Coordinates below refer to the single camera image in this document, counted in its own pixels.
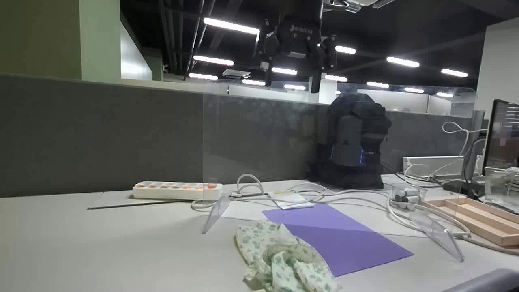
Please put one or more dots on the computer monitor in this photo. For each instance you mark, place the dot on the computer monitor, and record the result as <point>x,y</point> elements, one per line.
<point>502,148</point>

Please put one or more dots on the white adapter plugs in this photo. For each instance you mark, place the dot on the white adapter plugs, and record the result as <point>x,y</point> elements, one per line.
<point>407,199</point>

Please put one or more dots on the clear glass barrier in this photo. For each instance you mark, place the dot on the clear glass barrier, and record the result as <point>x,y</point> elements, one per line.
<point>278,140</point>

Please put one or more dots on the white power strip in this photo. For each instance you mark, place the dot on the white power strip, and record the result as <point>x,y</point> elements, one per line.
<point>178,191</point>

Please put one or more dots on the wooden tray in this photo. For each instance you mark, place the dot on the wooden tray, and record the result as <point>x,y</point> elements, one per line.
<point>489,223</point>

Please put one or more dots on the grey partition wall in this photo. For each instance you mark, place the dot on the grey partition wall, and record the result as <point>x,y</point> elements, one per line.
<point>74,137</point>

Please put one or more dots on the purple paper sheet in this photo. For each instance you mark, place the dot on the purple paper sheet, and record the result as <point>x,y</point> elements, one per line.
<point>345,244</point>

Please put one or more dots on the white green patterned cloth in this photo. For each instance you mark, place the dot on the white green patterned cloth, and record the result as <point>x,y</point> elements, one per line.
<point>280,262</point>

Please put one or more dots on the black backpack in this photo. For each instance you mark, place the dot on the black backpack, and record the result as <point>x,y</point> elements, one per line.
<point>351,153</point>

